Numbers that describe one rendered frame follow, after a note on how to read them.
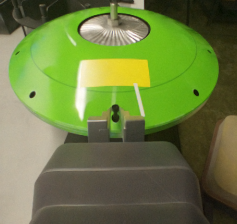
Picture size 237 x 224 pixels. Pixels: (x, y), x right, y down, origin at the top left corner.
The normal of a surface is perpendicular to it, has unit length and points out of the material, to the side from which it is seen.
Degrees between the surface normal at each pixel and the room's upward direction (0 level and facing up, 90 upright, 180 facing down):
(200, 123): 0
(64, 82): 21
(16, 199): 0
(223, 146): 0
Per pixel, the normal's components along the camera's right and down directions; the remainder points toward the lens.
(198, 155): 0.01, -0.65
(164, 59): 0.17, -0.49
